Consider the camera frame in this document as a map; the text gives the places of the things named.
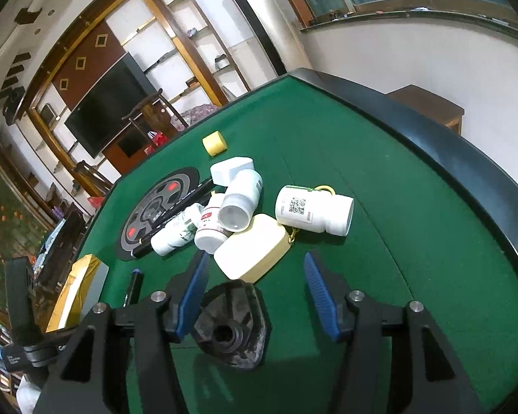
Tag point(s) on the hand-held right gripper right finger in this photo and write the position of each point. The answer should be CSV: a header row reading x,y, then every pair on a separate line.
x,y
317,293

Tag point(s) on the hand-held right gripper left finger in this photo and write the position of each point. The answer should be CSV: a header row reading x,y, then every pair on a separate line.
x,y
194,293

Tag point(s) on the black plastic hexagonal base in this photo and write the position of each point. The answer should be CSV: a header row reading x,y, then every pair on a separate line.
x,y
241,302

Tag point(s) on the gold box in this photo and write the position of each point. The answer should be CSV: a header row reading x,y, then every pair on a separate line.
x,y
75,284

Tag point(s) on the black marker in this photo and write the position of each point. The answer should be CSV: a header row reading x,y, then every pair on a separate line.
x,y
134,287

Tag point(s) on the white bottle green label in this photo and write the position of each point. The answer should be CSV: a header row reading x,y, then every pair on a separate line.
x,y
172,235

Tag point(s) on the white bottle red label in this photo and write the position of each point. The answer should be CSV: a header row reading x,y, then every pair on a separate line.
x,y
209,229

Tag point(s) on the cream plastic case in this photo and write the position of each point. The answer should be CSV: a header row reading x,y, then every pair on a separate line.
x,y
250,248

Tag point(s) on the large white capped bottle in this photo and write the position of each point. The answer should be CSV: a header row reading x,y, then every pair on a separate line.
x,y
319,211

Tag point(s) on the white bottle without cap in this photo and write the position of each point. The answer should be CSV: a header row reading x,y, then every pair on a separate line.
x,y
241,198

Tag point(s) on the black pen gold tip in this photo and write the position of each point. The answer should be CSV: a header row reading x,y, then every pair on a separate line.
x,y
155,235

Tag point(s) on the round wheel-pattern table panel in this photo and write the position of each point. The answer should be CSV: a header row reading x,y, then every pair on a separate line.
x,y
151,196

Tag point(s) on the white square box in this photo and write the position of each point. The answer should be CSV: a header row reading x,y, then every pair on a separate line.
x,y
231,169

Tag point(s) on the small yellow box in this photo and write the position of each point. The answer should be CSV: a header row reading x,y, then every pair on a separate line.
x,y
214,143

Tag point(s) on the red bag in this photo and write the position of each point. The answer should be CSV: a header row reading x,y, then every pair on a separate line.
x,y
157,138

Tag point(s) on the purple cloth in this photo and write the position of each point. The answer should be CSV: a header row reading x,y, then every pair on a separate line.
x,y
198,115

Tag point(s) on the wooden chair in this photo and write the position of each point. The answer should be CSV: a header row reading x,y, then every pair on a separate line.
x,y
149,110

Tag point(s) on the black television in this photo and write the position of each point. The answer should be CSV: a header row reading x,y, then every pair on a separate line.
x,y
108,103

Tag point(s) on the wooden stool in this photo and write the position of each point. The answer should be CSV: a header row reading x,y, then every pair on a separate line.
x,y
431,105

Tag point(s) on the tower air conditioner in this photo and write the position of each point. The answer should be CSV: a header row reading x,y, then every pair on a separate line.
x,y
259,21

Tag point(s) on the wooden wall shelf unit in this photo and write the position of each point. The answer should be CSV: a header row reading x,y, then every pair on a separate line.
x,y
190,39

